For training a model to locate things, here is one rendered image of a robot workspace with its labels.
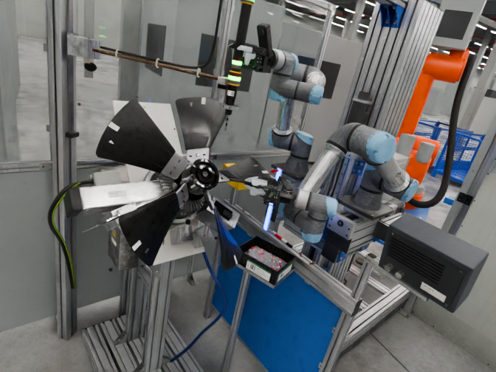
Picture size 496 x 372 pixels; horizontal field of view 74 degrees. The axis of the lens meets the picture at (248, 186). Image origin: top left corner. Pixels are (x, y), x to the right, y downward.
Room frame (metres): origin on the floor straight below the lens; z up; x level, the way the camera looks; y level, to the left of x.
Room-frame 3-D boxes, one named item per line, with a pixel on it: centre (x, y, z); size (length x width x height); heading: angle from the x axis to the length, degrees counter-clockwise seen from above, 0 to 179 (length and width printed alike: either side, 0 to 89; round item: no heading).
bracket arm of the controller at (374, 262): (1.00, -0.57, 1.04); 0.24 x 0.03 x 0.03; 43
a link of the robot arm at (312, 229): (1.17, -0.28, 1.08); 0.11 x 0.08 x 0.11; 41
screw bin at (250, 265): (1.22, -0.14, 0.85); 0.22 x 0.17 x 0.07; 59
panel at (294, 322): (1.38, -0.21, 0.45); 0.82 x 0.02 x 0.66; 43
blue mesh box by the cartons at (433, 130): (7.54, -3.83, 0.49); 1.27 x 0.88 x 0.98; 123
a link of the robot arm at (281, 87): (1.43, -0.06, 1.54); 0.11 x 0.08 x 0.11; 80
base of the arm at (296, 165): (1.97, -0.27, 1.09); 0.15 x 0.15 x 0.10
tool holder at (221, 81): (1.21, 0.13, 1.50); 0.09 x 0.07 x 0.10; 78
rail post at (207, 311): (1.70, 0.09, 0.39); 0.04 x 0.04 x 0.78; 43
